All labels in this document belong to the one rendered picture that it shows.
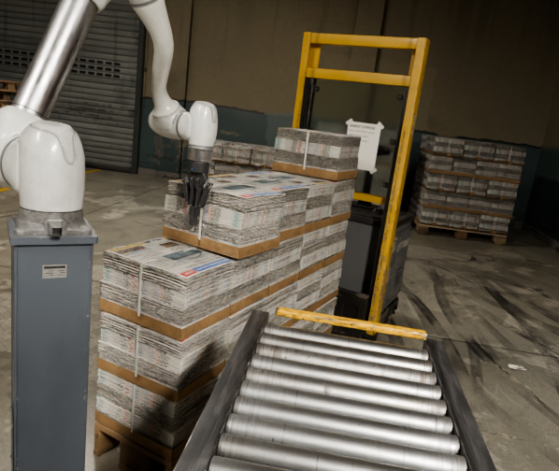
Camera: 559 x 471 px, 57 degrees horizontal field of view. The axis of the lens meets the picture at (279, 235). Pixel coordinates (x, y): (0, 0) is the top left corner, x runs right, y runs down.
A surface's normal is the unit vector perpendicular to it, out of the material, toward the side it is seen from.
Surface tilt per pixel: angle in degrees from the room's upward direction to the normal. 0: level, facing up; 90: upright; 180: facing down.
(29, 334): 90
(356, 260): 90
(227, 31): 90
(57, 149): 71
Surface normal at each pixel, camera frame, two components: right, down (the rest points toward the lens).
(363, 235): -0.47, 0.15
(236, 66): -0.13, 0.22
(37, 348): 0.48, 0.26
